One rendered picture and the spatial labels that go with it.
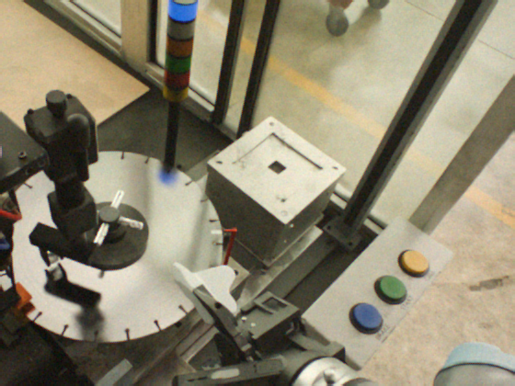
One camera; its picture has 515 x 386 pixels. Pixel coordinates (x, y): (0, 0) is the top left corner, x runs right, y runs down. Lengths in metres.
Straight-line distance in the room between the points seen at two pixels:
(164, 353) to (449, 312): 1.41
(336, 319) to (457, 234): 1.49
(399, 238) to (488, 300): 1.25
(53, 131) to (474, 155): 0.63
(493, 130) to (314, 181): 0.29
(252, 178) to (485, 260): 1.46
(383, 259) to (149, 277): 0.39
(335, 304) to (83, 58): 0.87
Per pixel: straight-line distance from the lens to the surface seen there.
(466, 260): 2.24
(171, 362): 0.85
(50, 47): 1.43
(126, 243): 0.77
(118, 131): 1.21
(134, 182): 0.85
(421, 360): 1.95
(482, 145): 0.89
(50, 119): 0.52
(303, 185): 0.96
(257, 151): 1.00
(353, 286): 0.88
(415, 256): 0.94
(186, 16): 0.85
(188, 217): 0.82
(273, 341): 0.57
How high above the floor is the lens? 1.61
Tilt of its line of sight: 54 degrees down
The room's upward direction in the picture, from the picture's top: 8 degrees clockwise
